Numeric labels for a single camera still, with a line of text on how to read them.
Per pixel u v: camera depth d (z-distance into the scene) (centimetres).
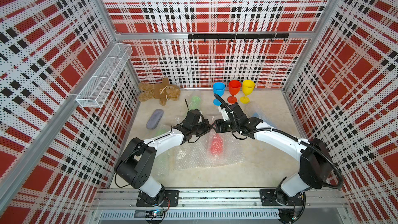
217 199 75
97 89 70
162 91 111
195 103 105
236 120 63
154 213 69
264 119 94
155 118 101
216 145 80
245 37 89
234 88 104
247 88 102
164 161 79
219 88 102
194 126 70
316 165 43
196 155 84
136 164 44
